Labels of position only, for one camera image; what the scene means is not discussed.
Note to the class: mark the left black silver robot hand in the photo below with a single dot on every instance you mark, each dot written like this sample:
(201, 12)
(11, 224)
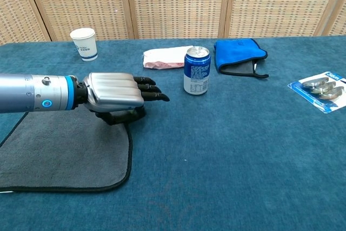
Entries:
(113, 90)

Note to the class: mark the grey and green cloth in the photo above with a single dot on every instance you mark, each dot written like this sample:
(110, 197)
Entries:
(67, 155)

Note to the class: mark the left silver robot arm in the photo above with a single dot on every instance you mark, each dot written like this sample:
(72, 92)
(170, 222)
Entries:
(27, 93)

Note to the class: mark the blue microfiber cloth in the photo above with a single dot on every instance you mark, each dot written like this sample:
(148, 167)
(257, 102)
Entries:
(235, 53)

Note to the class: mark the white paper cup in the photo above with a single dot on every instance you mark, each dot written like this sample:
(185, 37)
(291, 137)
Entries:
(85, 45)

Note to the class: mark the blue white soda can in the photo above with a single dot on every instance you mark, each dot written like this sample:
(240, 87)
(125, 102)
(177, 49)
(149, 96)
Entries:
(197, 74)

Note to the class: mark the woven bamboo screen panel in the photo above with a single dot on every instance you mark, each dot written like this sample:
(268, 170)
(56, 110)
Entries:
(16, 12)
(278, 1)
(81, 1)
(339, 12)
(175, 1)

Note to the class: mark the teal carpet table cover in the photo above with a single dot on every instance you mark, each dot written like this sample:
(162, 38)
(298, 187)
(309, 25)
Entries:
(229, 160)

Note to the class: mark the blue blister pack of hooks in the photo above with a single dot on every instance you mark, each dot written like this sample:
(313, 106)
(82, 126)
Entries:
(321, 91)

